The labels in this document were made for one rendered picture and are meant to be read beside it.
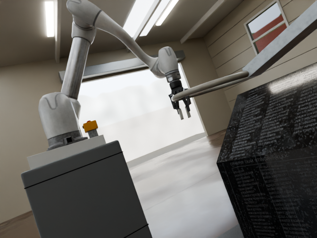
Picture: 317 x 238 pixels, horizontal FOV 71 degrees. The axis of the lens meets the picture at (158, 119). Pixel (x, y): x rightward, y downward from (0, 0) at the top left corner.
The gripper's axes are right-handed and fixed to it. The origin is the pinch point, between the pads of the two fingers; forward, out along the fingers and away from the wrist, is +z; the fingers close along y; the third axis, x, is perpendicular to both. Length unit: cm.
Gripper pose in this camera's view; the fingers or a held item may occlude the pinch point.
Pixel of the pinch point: (184, 113)
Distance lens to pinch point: 136.4
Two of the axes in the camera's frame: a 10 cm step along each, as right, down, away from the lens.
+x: 5.7, -1.8, 8.0
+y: 7.7, -2.3, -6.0
